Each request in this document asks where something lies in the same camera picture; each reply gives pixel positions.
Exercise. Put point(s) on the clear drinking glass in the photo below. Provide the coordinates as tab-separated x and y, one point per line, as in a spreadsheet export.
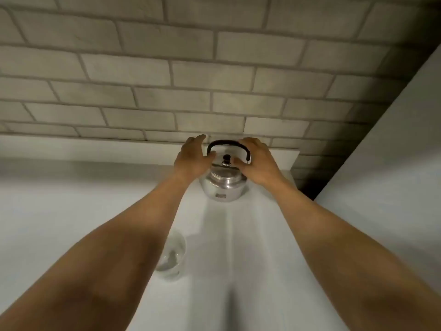
171	260

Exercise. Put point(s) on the silver kettle lid black knob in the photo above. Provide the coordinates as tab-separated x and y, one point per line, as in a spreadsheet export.
225	171

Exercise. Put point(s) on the person's right thumb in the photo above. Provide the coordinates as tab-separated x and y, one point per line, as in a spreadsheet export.
240	162

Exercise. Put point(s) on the white tall cabinet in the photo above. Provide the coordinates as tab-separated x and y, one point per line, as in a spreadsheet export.
389	189

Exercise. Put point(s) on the person's right forearm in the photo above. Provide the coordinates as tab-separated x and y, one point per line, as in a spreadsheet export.
344	258

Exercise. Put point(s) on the person's left thumb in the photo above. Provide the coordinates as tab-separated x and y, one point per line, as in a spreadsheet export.
210	157

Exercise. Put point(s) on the person's left hand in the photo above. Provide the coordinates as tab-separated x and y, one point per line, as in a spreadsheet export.
191	160

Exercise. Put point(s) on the person's right hand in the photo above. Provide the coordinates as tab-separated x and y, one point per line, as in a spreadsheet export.
263	167

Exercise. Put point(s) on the person's left forearm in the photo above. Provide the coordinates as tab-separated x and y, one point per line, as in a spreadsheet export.
113	251

